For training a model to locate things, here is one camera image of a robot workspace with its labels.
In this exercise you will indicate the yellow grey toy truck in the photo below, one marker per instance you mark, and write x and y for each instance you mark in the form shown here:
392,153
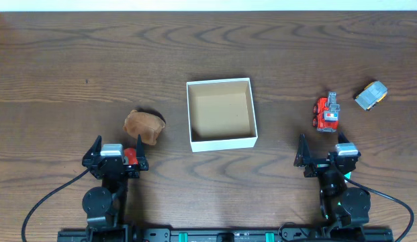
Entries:
371,95

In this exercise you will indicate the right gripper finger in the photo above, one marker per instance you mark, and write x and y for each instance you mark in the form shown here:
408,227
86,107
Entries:
303,156
342,138

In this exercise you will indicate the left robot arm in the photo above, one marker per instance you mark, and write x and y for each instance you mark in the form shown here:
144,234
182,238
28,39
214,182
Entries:
104,205

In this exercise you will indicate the red toy ball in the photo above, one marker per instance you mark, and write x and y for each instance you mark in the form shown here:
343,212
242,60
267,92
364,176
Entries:
130,157

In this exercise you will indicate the white cardboard box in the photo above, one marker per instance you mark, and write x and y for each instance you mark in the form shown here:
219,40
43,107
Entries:
221,115

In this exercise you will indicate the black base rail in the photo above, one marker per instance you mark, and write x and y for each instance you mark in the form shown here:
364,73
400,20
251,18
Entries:
283,234

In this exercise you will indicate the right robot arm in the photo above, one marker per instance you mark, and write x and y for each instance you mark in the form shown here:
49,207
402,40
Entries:
340,205

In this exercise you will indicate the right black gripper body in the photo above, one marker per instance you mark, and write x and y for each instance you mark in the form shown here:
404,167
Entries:
324,163

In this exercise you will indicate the brown plush toy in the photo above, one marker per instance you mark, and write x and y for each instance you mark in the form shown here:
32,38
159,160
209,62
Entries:
143,124

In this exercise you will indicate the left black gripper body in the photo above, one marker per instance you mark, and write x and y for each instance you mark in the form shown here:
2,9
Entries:
115,165

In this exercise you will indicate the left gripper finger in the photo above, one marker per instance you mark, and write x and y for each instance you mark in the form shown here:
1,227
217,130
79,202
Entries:
140,154
93,151

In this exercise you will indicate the red toy fire truck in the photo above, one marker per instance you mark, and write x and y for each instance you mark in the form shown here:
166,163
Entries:
326,111

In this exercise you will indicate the multicoloured puzzle cube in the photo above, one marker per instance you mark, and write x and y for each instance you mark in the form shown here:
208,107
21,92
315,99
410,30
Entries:
347,176

